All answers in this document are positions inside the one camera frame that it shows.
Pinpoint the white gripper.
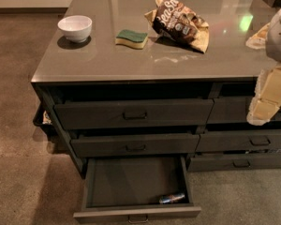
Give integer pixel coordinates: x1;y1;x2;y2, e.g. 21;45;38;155
245;8;281;126

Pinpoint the redbull can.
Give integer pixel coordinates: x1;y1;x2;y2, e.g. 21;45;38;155
159;193;185;204

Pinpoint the top right drawer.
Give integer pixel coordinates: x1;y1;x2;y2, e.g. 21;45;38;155
206;95;281;125

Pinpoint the middle right drawer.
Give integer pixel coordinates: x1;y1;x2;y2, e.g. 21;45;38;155
197;129;281;152

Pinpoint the dark grey counter cabinet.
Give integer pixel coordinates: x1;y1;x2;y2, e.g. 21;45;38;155
32;0;281;225

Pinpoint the top left drawer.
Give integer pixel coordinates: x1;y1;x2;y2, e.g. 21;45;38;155
54;98;214;129

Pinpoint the open bottom left drawer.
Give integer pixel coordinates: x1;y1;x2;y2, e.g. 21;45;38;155
73;156;201;225

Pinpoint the middle left drawer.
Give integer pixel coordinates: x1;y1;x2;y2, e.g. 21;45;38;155
71;133;200;158

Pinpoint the brown chip bag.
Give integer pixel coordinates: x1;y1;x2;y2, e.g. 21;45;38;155
144;0;209;53

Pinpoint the green yellow sponge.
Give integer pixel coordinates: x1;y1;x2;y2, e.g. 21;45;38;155
115;29;148;50

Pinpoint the white ceramic bowl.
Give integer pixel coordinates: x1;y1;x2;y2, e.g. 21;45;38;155
57;15;93;43

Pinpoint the black side basket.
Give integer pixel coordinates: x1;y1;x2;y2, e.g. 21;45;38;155
33;105;55;136

